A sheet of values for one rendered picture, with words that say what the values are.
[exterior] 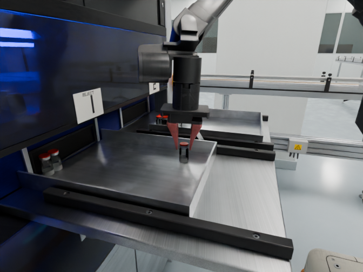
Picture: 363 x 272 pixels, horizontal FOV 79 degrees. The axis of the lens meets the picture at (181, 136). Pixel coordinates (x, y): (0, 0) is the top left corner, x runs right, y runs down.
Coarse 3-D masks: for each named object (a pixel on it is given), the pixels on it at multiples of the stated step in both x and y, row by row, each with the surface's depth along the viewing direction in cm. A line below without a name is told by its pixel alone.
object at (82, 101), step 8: (80, 96) 45; (88, 96) 47; (96, 96) 49; (80, 104) 45; (88, 104) 47; (96, 104) 50; (80, 112) 45; (88, 112) 47; (96, 112) 50; (80, 120) 46
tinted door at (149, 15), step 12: (84, 0) 44; (96, 0) 48; (108, 0) 51; (120, 0) 56; (132, 0) 61; (144, 0) 67; (156, 0) 75; (108, 12) 52; (120, 12) 56; (132, 12) 62; (144, 12) 68; (156, 12) 76; (156, 24) 77
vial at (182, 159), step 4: (180, 148) 51; (184, 148) 51; (188, 148) 52; (180, 152) 51; (184, 152) 51; (180, 156) 52; (184, 156) 51; (180, 160) 52; (184, 160) 52; (188, 160) 53
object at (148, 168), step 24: (96, 144) 63; (120, 144) 63; (144, 144) 62; (168, 144) 60; (216, 144) 55; (72, 168) 50; (96, 168) 50; (120, 168) 50; (144, 168) 50; (168, 168) 50; (192, 168) 50; (96, 192) 38; (120, 192) 36; (144, 192) 41; (168, 192) 41; (192, 192) 41; (192, 216) 36
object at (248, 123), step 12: (216, 108) 88; (204, 120) 84; (216, 120) 84; (228, 120) 84; (240, 120) 84; (252, 120) 84; (180, 132) 67; (204, 132) 65; (216, 132) 64; (228, 132) 62; (240, 132) 72; (252, 132) 72
